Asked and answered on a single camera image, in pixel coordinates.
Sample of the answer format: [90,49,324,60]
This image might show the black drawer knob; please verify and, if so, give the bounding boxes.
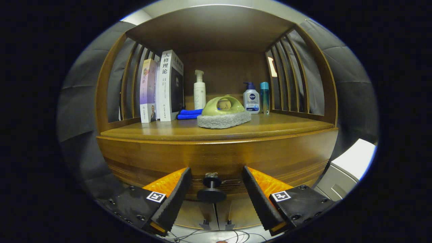
[197,172,227,204]

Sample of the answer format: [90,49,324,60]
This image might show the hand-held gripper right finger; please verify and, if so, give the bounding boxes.
[242,166,338,237]

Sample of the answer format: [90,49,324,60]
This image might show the brown wooden cabinet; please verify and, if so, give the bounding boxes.
[95,4,339,232]

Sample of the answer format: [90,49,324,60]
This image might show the white blue-capped lotion bottle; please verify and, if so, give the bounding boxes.
[243,82,261,114]

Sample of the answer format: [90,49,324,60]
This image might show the floor cables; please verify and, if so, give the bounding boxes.
[159,229,267,243]

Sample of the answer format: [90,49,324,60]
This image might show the green handled scrub sponge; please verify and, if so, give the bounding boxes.
[197,95,252,129]

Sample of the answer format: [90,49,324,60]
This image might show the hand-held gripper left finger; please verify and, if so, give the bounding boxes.
[101,167,193,237]

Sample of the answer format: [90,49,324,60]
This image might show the teal clear bottle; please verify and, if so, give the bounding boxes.
[260,82,270,115]

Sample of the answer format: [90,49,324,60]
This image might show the blue folded cloth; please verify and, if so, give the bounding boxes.
[177,108,204,120]

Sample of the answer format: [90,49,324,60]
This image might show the brown wooden countertop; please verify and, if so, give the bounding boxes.
[100,112,335,142]

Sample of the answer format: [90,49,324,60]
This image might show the thick white book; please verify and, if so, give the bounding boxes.
[156,50,184,122]

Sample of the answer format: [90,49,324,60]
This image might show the white pump bottle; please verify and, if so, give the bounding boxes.
[193,70,207,110]

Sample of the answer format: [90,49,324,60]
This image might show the purple book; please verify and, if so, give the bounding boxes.
[140,58,158,124]

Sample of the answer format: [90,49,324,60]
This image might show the white and grey plastic unit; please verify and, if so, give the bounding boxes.
[314,138,377,202]

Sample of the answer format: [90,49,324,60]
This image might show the black backdrop cloth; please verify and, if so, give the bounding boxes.
[57,19,379,203]

